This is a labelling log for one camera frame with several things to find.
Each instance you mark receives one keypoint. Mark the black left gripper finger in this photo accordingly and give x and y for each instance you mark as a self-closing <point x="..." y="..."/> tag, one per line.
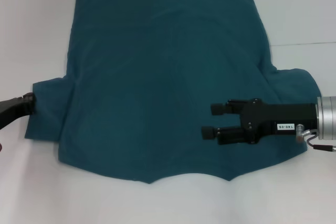
<point x="30" y="103"/>

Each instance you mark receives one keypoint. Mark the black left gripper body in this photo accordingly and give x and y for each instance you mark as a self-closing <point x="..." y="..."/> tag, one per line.
<point x="10" y="111"/>

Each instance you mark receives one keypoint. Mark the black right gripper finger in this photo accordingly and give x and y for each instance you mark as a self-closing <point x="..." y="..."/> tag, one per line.
<point x="231" y="136"/>
<point x="216" y="110"/>

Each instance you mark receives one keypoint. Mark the blue t-shirt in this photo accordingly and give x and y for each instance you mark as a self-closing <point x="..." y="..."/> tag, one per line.
<point x="157" y="77"/>

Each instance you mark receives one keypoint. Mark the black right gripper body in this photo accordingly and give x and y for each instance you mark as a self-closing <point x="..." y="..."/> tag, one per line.
<point x="283" y="116"/>

